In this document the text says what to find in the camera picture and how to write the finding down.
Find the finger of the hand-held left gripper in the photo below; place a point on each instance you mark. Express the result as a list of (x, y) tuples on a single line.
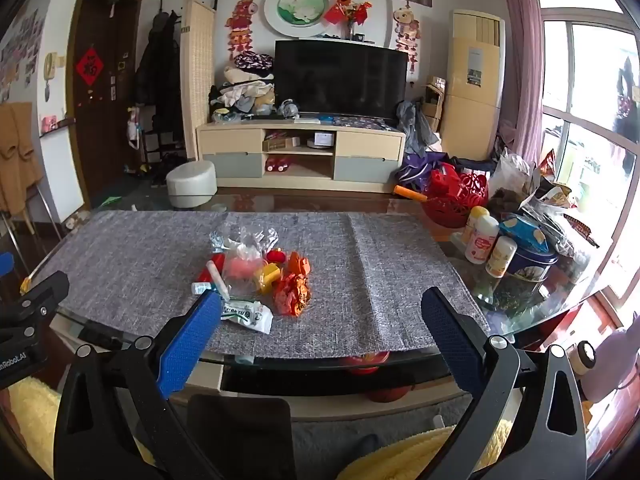
[(4, 262), (42, 290)]

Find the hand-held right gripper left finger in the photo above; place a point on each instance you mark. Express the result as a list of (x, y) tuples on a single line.
[(190, 340)]

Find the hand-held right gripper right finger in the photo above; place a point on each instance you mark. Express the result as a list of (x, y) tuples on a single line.
[(452, 340)]

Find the white green-printed packet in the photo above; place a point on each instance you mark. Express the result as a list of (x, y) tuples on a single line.
[(247, 312)]

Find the white plastic tube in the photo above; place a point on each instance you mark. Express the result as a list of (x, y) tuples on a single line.
[(220, 280)]

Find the red plastic piece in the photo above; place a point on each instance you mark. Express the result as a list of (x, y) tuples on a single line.
[(205, 272)]

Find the pink plastic horn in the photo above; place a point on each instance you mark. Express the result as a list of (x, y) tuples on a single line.
[(241, 267)]

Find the orange wrapper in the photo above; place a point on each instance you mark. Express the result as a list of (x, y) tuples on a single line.
[(297, 262), (292, 295)]

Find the clear plastic bag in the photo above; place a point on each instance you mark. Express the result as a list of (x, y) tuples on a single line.
[(245, 240)]

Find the small red lantern ornament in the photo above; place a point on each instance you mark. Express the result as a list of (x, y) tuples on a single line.
[(275, 256)]

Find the grey woven table mat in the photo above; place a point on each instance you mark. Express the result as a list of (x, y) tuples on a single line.
[(125, 260)]

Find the white bottle yellow label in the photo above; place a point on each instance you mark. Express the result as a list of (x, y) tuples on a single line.
[(502, 257)]

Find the white bottle red label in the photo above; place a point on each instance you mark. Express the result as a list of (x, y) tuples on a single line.
[(482, 245)]

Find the blue round tin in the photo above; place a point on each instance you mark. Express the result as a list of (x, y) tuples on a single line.
[(530, 270)]

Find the black chair back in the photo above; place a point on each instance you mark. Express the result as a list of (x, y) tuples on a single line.
[(240, 435)]

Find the white bottle yellow cap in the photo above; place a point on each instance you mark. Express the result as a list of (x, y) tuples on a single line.
[(475, 225)]

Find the blue snack packet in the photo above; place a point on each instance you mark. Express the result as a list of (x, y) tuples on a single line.
[(522, 232)]

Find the red plastic basket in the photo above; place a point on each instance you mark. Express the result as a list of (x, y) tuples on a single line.
[(455, 195)]

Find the small pink toy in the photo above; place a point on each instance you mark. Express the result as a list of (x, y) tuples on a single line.
[(48, 123)]

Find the orange plastic tube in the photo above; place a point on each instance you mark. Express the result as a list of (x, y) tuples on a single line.
[(407, 192)]

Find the white round stool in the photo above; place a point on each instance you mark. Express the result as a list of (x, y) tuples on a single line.
[(191, 185)]

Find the clear bag of snacks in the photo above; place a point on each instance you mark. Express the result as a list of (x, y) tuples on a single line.
[(510, 180)]

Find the purple bag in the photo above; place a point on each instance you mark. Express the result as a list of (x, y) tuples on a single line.
[(425, 170)]

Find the pile of snack packets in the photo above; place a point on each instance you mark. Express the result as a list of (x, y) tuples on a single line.
[(562, 205)]

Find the brown wooden door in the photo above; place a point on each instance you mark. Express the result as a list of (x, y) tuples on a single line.
[(100, 110)]

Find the beige grey television cabinet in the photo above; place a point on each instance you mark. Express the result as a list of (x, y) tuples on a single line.
[(230, 140)]

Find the red diamond door sticker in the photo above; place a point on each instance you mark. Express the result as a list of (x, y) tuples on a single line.
[(89, 67)]

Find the flat cardboard box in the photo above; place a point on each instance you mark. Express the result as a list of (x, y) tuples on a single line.
[(280, 142)]

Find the grey clothing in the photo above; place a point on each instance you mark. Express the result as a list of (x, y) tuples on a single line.
[(415, 125)]

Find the dark hanging coats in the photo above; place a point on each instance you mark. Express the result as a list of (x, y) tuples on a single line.
[(157, 80)]

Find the white round device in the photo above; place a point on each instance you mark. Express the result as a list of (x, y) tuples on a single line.
[(322, 140)]

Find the beige standing air conditioner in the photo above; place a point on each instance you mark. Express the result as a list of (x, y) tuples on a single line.
[(475, 85)]

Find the pile of clothes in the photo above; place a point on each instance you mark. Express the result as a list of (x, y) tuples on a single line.
[(245, 85)]

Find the beige folding screen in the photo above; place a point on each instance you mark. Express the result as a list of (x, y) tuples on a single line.
[(197, 75)]

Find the black television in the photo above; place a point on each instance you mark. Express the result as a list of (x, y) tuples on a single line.
[(340, 77)]

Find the pink curtain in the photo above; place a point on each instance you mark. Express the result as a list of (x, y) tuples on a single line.
[(525, 60)]

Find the window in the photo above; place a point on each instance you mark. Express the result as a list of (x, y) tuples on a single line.
[(590, 85)]

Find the pink hanging animal decoration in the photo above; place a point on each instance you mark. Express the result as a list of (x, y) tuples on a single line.
[(405, 30)]

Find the red hanging fish decoration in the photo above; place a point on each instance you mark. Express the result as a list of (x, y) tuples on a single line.
[(242, 25)]

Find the vase of artificial flowers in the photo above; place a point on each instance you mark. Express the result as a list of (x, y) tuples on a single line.
[(350, 10)]

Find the beige wall intercom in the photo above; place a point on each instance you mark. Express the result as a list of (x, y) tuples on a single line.
[(50, 67)]

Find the wall photo collage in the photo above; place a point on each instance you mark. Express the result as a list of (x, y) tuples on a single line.
[(17, 45)]

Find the round wall picture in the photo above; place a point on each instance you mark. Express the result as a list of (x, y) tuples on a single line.
[(297, 6)]

